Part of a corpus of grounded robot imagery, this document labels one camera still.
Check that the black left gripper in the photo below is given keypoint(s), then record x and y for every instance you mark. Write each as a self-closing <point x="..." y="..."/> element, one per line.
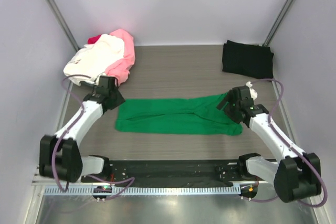
<point x="120" y="99"/>

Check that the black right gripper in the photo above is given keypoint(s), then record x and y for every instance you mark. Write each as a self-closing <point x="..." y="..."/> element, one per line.
<point x="229" y="97"/>

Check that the green t-shirt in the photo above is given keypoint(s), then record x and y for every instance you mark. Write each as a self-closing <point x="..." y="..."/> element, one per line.
<point x="198" y="116"/>

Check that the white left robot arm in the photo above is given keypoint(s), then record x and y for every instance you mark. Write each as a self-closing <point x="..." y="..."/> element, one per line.
<point x="59" y="154"/>

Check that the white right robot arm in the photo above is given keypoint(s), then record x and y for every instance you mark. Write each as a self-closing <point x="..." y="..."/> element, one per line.
<point x="296" y="174"/>

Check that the pink t-shirt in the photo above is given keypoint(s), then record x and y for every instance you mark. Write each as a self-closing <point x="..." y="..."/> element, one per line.
<point x="121" y="68"/>

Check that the white t-shirt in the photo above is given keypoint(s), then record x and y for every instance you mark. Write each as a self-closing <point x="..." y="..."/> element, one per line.
<point x="91" y="62"/>

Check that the folded black t-shirt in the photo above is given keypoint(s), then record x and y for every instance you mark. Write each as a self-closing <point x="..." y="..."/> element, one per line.
<point x="248" y="60"/>

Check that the red t-shirt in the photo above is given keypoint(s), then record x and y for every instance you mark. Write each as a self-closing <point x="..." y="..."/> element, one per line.
<point x="93" y="40"/>

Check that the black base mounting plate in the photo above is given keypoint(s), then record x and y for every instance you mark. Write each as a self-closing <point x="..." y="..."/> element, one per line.
<point x="176" y="173"/>

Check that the slotted cable duct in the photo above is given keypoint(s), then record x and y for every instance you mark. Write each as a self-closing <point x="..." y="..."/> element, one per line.
<point x="105" y="190"/>

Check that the aluminium frame post left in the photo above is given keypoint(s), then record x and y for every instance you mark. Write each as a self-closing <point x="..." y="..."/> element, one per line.
<point x="62" y="22"/>

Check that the aluminium frame post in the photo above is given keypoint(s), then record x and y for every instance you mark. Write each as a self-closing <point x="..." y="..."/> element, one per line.
<point x="278" y="21"/>
<point x="62" y="22"/>

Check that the aluminium frame post right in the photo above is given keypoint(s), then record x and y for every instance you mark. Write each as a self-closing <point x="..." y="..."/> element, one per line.
<point x="278" y="21"/>

